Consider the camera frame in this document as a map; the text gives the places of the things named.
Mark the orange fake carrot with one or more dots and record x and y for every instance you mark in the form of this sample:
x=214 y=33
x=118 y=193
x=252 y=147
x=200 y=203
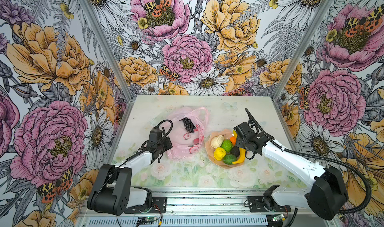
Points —
x=233 y=140

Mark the left aluminium corner post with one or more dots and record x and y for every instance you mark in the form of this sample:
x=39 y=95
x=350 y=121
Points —
x=92 y=20

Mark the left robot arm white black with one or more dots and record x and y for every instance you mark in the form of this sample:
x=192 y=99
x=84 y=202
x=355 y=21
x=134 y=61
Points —
x=113 y=193

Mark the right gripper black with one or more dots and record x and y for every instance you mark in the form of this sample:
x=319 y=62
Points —
x=239 y=142

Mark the aluminium corner post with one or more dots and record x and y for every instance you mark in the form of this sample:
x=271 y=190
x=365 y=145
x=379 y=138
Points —
x=323 y=9
x=92 y=20

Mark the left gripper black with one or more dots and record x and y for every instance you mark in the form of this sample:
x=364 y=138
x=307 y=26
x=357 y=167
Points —
x=169 y=146

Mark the dark fake avocado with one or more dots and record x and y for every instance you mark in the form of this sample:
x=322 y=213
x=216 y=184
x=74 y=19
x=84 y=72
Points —
x=235 y=151

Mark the yellow fake lemon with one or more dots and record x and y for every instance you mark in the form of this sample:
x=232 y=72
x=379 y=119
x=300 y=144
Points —
x=219 y=153

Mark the right green circuit board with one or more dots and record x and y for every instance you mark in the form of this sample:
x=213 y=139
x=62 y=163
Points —
x=278 y=218

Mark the green fake lime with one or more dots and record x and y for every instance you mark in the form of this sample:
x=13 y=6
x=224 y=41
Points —
x=229 y=159
x=227 y=145

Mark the pink flower-shaped plate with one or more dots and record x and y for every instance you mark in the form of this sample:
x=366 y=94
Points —
x=227 y=133

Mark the pink plastic bag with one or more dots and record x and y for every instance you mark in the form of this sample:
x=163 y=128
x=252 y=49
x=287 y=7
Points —
x=186 y=145

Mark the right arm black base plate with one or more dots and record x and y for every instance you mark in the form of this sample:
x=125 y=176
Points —
x=260 y=204

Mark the yellow fake banana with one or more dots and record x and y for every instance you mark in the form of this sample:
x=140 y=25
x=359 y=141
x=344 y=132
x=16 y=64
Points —
x=241 y=157

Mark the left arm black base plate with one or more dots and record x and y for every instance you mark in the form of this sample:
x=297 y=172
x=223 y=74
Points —
x=158 y=205

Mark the dark fake grapes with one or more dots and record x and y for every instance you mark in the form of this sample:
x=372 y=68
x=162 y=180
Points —
x=189 y=126

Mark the beige fake garlic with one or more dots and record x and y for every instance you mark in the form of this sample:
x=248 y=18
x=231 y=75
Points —
x=217 y=141

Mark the green circuit board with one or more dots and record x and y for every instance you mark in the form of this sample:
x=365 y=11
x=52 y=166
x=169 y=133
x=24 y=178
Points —
x=146 y=221
x=278 y=218

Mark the right aluminium corner post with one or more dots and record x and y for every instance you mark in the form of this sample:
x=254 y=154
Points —
x=323 y=9

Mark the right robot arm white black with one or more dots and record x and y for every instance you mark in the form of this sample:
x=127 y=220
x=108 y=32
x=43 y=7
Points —
x=324 y=192

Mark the left green circuit board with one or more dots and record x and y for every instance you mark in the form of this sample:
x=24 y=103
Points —
x=146 y=221

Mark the aluminium rail frame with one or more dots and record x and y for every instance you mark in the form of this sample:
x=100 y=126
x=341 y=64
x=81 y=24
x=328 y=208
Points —
x=206 y=207

